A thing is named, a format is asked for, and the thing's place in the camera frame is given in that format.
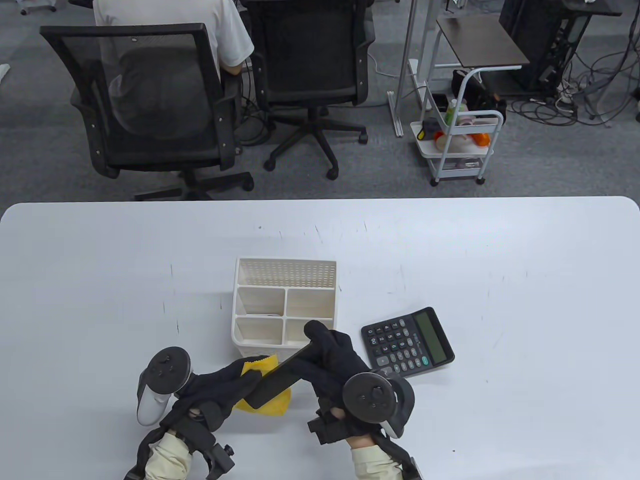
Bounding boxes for person's right hand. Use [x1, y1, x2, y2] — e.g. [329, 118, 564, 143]
[281, 320, 373, 426]

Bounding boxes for yellow cleaning cloth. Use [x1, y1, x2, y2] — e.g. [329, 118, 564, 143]
[232, 354, 292, 417]

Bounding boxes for tangle of floor cables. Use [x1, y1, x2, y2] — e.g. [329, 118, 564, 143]
[505, 0, 640, 128]

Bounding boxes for black calculator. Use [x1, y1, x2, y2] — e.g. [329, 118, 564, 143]
[361, 306, 456, 384]

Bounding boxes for black mesh office chair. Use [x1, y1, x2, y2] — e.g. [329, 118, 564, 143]
[40, 22, 255, 201]
[240, 0, 377, 181]

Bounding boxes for white rolling cart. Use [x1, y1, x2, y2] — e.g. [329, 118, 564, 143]
[411, 66, 505, 187]

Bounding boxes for hanging black cables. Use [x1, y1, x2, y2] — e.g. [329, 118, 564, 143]
[235, 0, 276, 148]

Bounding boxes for person's left hand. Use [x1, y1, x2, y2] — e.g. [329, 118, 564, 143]
[160, 356, 262, 436]

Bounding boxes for dark grey handheld controller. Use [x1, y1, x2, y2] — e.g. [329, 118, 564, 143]
[342, 372, 416, 440]
[137, 346, 194, 427]

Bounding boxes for brown top side table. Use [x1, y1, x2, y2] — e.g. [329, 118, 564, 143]
[387, 0, 531, 138]

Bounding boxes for white plastic organizer basket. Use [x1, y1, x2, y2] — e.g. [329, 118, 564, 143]
[231, 257, 338, 360]

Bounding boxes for person's left forearm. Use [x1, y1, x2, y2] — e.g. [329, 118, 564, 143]
[125, 431, 193, 480]

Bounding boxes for black computer tower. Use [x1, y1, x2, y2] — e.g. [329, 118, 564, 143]
[499, 0, 566, 96]

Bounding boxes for black desk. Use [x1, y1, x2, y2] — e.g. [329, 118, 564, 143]
[535, 0, 625, 123]

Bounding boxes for black bag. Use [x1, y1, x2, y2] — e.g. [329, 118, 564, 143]
[452, 69, 507, 126]

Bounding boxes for black remote control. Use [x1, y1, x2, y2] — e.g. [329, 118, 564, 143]
[243, 340, 316, 410]

